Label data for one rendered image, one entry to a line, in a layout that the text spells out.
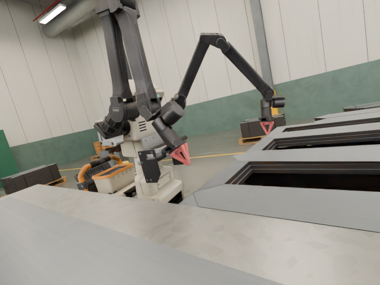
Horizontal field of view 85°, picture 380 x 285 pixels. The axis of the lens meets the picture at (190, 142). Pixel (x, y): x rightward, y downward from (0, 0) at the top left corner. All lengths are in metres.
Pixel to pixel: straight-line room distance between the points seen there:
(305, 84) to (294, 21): 1.94
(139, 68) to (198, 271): 0.70
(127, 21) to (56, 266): 0.74
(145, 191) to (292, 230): 0.93
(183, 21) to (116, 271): 9.19
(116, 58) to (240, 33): 7.59
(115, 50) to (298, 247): 0.81
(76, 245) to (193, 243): 0.13
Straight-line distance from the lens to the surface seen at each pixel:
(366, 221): 0.61
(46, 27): 12.31
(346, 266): 0.21
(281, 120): 5.25
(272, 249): 0.22
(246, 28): 8.31
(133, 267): 0.20
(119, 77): 0.86
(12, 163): 9.92
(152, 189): 1.09
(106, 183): 1.30
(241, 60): 1.16
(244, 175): 0.99
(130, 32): 0.83
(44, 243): 0.32
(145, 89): 0.78
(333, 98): 7.97
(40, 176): 6.52
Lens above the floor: 1.19
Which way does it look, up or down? 9 degrees down
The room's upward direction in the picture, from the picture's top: 13 degrees counter-clockwise
